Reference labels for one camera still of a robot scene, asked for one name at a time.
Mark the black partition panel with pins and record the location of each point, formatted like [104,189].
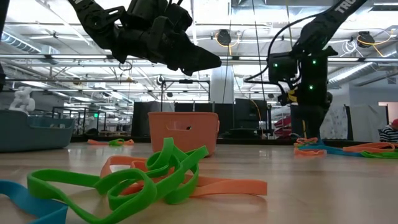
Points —
[225,118]
[248,115]
[140,118]

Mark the plain white sheet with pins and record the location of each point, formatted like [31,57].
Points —
[363,124]

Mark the orange plastic basket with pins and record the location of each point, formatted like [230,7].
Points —
[202,140]

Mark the silver ventilation duct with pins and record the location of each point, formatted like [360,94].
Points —
[357,73]
[18,43]

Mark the dark teal plastic basket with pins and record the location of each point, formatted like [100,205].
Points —
[46,140]

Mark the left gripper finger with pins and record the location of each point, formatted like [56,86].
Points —
[185,70]
[192,56]

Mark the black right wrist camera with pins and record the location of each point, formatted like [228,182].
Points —
[281,68]

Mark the person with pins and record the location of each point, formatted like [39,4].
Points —
[388,133]

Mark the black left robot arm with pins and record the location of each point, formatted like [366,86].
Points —
[93,15]

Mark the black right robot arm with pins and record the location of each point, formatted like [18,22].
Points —
[329,21]

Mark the blue rubber band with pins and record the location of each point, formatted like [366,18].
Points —
[339,151]
[31,202]

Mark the red white object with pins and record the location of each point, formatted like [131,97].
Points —
[283,127]

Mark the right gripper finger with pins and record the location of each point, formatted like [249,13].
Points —
[314,123]
[298,123]

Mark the white printed curtain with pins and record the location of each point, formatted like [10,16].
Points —
[335,121]

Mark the black stand frame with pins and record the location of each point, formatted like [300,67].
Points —
[186,81]

